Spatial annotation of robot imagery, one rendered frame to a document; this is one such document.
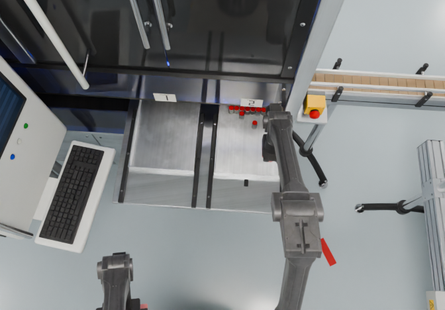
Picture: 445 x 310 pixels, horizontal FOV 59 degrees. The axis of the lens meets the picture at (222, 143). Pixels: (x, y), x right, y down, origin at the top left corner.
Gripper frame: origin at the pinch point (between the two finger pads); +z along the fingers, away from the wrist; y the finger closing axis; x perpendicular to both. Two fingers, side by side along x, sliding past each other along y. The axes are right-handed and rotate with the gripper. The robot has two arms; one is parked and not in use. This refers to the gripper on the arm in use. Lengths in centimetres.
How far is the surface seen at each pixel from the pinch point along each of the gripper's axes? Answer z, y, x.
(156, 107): 14, 31, 46
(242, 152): 17.2, 12.6, 8.8
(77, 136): 49, 36, 92
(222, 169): 18.6, 5.0, 16.8
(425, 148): 49, 38, -86
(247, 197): 20.6, -5.4, 6.2
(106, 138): 49, 36, 77
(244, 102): 0.5, 25.6, 9.2
